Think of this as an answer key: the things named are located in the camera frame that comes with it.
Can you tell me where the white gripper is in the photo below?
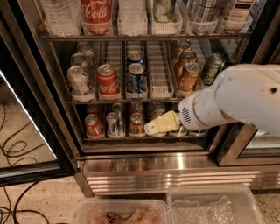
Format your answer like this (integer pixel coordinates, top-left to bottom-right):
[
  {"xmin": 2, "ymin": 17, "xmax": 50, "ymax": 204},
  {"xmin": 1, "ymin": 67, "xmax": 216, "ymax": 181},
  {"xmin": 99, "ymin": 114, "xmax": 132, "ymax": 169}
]
[{"xmin": 144, "ymin": 85, "xmax": 236, "ymax": 136}]

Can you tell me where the blue pepsi can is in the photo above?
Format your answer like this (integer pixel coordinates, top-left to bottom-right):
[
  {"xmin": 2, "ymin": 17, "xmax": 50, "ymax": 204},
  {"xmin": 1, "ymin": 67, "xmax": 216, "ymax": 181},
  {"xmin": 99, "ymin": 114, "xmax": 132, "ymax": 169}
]
[
  {"xmin": 127, "ymin": 51, "xmax": 144, "ymax": 65},
  {"xmin": 127, "ymin": 63, "xmax": 147, "ymax": 94}
]

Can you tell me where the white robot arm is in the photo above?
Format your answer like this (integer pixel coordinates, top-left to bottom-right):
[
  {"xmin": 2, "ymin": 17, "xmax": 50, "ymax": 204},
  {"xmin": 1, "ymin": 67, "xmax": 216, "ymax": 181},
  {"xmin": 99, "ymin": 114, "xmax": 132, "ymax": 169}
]
[{"xmin": 144, "ymin": 64, "xmax": 280, "ymax": 137}]

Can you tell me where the front white red can bottom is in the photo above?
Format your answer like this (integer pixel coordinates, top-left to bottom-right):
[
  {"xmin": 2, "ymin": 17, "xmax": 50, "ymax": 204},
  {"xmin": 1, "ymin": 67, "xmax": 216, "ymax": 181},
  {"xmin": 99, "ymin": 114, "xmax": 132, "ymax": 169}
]
[{"xmin": 150, "ymin": 112, "xmax": 164, "ymax": 121}]

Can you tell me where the rear green can bottom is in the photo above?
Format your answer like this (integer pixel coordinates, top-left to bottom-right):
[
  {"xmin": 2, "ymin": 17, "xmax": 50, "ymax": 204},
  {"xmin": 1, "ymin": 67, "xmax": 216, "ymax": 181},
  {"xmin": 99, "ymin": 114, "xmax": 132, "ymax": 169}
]
[{"xmin": 171, "ymin": 101, "xmax": 179, "ymax": 113}]

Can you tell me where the green can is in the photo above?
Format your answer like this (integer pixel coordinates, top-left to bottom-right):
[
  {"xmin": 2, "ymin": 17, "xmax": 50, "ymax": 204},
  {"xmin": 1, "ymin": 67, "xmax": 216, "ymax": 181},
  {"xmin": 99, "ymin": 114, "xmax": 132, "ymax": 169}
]
[
  {"xmin": 171, "ymin": 101, "xmax": 179, "ymax": 113},
  {"xmin": 170, "ymin": 125, "xmax": 187, "ymax": 137}
]

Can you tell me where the front green can bottom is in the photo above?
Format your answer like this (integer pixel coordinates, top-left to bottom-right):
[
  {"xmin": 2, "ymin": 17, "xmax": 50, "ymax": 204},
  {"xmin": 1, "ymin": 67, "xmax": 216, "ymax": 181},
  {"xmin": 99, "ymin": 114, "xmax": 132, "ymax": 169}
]
[{"xmin": 170, "ymin": 125, "xmax": 187, "ymax": 137}]

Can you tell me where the rear white can bottom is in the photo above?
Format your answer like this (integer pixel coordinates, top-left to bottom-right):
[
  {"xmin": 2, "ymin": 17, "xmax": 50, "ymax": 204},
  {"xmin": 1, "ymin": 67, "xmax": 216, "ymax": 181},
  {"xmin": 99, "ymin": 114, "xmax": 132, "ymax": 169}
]
[{"xmin": 152, "ymin": 101, "xmax": 165, "ymax": 114}]

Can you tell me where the front orange can bottom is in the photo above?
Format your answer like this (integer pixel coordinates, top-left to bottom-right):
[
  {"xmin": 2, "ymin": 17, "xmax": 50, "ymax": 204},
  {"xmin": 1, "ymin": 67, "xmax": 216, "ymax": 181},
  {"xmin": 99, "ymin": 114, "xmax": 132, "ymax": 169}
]
[{"xmin": 129, "ymin": 113, "xmax": 144, "ymax": 135}]

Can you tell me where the orange can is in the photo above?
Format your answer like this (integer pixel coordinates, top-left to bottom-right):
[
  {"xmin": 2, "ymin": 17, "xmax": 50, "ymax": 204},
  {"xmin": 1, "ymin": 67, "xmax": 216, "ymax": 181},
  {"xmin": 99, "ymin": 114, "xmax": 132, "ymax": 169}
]
[
  {"xmin": 131, "ymin": 102, "xmax": 144, "ymax": 114},
  {"xmin": 129, "ymin": 113, "xmax": 144, "ymax": 135}
]

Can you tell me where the rear orange can bottom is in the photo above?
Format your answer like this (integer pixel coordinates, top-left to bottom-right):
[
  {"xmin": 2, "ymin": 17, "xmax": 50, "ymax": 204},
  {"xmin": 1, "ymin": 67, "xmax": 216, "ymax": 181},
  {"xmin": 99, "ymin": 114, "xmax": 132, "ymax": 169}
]
[{"xmin": 131, "ymin": 102, "xmax": 144, "ymax": 114}]

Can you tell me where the empty white shelf tray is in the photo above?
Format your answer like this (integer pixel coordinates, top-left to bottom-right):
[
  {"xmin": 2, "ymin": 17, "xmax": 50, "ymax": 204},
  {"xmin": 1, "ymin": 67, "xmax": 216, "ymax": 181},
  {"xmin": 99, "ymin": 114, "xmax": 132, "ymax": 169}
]
[{"xmin": 147, "ymin": 41, "xmax": 174, "ymax": 99}]

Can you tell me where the front gold can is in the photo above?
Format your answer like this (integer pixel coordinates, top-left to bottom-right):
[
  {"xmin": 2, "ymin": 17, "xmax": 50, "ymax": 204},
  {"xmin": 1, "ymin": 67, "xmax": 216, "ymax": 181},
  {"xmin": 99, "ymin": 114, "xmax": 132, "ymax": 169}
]
[{"xmin": 178, "ymin": 62, "xmax": 202, "ymax": 93}]

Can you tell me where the gold can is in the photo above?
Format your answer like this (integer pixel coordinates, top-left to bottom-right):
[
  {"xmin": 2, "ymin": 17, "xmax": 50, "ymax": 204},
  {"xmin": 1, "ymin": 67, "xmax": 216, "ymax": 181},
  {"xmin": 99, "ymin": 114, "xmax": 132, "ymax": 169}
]
[
  {"xmin": 174, "ymin": 51, "xmax": 197, "ymax": 77},
  {"xmin": 178, "ymin": 62, "xmax": 202, "ymax": 93},
  {"xmin": 171, "ymin": 39, "xmax": 191, "ymax": 65}
]

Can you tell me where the front silver blue can bottom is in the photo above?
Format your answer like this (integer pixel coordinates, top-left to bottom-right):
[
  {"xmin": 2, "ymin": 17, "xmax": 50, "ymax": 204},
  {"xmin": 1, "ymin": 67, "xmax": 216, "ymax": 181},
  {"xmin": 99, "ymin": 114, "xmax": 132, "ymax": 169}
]
[{"xmin": 106, "ymin": 112, "xmax": 120, "ymax": 136}]

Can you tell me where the middle gold can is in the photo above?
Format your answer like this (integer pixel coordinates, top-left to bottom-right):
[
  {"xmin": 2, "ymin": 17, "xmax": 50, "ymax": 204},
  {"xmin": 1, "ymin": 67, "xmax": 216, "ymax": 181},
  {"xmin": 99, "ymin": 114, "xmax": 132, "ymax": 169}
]
[{"xmin": 174, "ymin": 51, "xmax": 197, "ymax": 77}]

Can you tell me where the red coca-cola can middle shelf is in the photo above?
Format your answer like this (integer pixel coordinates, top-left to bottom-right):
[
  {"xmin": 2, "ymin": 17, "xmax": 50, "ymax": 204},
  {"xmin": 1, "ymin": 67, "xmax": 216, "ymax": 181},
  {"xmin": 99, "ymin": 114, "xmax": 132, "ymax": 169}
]
[{"xmin": 97, "ymin": 64, "xmax": 120, "ymax": 95}]

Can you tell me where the green can middle shelf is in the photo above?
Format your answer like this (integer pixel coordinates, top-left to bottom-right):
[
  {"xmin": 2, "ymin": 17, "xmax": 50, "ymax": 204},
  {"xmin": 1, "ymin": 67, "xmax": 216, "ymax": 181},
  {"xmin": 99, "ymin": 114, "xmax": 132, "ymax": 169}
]
[{"xmin": 201, "ymin": 53, "xmax": 225, "ymax": 86}]

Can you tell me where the front red can bottom shelf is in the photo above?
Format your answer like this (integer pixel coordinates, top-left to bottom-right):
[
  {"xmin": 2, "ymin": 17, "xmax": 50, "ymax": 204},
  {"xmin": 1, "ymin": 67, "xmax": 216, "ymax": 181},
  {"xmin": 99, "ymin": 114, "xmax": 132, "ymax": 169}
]
[{"xmin": 85, "ymin": 114, "xmax": 103, "ymax": 137}]

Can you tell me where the rear gold can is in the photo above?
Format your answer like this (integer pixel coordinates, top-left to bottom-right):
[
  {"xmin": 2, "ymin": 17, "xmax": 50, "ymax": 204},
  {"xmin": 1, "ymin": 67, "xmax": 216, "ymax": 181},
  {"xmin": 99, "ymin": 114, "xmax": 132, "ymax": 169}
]
[{"xmin": 171, "ymin": 39, "xmax": 191, "ymax": 65}]

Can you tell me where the rear red can bottom shelf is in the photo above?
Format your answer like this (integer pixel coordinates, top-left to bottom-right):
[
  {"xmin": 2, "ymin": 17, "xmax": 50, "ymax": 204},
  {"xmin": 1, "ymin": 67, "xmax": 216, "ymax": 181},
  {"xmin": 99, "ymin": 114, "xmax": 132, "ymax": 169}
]
[{"xmin": 87, "ymin": 104, "xmax": 101, "ymax": 116}]

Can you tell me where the stainless steel glass-door fridge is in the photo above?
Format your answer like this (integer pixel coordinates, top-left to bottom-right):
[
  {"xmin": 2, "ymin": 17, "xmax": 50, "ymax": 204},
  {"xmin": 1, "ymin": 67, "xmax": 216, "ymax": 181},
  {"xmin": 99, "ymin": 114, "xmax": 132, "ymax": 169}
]
[{"xmin": 0, "ymin": 0, "xmax": 280, "ymax": 197}]

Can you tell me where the front white sprite can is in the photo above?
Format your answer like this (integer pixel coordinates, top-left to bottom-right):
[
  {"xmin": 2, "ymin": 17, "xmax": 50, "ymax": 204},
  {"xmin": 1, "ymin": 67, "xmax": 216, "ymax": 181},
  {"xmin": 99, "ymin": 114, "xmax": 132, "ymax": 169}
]
[{"xmin": 67, "ymin": 66, "xmax": 93, "ymax": 96}]

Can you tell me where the middle white can left row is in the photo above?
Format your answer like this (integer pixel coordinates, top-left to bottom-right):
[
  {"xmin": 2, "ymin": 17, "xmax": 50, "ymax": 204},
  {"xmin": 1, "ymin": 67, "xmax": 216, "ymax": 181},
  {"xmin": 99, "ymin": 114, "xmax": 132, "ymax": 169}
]
[{"xmin": 71, "ymin": 52, "xmax": 88, "ymax": 70}]

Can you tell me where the green label bottle top shelf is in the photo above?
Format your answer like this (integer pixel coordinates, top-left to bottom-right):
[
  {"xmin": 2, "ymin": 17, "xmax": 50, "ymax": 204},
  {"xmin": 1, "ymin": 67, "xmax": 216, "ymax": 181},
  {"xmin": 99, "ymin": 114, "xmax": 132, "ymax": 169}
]
[{"xmin": 152, "ymin": 0, "xmax": 176, "ymax": 23}]

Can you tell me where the rear can left row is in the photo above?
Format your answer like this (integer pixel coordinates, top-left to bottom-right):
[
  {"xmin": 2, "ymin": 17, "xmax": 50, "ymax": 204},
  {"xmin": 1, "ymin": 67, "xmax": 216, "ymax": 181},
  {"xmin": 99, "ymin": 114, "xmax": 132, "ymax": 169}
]
[{"xmin": 77, "ymin": 42, "xmax": 96, "ymax": 68}]

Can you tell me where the right fridge glass door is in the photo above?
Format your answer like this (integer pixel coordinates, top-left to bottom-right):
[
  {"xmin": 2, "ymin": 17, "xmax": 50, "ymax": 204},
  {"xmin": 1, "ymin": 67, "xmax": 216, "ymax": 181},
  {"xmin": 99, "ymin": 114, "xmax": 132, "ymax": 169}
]
[{"xmin": 217, "ymin": 2, "xmax": 280, "ymax": 166}]

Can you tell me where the striped can top shelf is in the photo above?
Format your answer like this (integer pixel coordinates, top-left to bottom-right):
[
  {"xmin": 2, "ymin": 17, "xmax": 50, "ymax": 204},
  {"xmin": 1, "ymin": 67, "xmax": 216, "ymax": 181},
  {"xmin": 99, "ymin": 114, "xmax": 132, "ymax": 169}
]
[{"xmin": 186, "ymin": 0, "xmax": 219, "ymax": 23}]

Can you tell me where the coca-cola bottle top shelf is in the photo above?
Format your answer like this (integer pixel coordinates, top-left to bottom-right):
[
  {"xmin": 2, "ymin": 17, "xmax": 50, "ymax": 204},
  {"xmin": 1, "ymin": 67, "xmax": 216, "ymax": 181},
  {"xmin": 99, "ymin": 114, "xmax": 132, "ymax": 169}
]
[{"xmin": 80, "ymin": 0, "xmax": 113, "ymax": 35}]

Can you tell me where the open fridge door left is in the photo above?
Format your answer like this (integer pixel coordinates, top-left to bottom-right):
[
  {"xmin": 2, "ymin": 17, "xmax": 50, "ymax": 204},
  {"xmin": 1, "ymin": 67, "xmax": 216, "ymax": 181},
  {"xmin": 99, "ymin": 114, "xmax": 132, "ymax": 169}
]
[{"xmin": 0, "ymin": 39, "xmax": 74, "ymax": 186}]

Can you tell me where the clear bin with bubble wrap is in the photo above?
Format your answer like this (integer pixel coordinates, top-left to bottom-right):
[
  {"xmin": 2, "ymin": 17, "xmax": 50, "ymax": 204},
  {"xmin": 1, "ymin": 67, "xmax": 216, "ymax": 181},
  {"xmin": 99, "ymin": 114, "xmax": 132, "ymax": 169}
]
[{"xmin": 166, "ymin": 184, "xmax": 265, "ymax": 224}]

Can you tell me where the clear water bottle centre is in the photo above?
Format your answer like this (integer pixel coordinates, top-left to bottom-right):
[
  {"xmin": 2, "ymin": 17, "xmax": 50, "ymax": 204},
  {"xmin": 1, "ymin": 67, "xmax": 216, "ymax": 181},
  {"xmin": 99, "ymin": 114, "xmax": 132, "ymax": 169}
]
[{"xmin": 117, "ymin": 0, "xmax": 148, "ymax": 36}]

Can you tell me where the clear water bottle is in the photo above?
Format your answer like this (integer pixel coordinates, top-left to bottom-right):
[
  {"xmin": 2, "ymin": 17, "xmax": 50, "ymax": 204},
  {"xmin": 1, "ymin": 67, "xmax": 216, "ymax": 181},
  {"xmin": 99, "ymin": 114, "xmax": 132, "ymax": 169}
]
[
  {"xmin": 117, "ymin": 0, "xmax": 148, "ymax": 36},
  {"xmin": 40, "ymin": 0, "xmax": 81, "ymax": 37}
]

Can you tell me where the clear bin with brown items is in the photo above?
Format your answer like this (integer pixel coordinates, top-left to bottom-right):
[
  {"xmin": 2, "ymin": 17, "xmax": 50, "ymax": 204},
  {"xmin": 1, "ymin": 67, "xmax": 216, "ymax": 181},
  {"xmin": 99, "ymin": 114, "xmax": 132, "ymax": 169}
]
[{"xmin": 73, "ymin": 199, "xmax": 172, "ymax": 224}]

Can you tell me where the white label bottle top right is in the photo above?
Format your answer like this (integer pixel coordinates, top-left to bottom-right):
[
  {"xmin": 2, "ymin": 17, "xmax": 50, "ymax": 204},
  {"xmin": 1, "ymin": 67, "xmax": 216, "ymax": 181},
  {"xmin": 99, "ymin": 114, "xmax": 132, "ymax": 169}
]
[{"xmin": 220, "ymin": 0, "xmax": 254, "ymax": 33}]

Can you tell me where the clear water bottle left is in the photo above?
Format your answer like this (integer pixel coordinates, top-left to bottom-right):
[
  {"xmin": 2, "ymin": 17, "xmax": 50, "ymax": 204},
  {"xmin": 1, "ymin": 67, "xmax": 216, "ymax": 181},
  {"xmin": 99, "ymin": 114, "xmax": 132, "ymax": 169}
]
[{"xmin": 40, "ymin": 0, "xmax": 81, "ymax": 37}]

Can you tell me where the black floor cable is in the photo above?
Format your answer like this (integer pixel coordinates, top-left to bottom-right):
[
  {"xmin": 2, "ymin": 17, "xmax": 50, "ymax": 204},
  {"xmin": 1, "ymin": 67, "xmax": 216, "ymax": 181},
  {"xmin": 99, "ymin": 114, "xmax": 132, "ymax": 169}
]
[{"xmin": 0, "ymin": 101, "xmax": 51, "ymax": 224}]

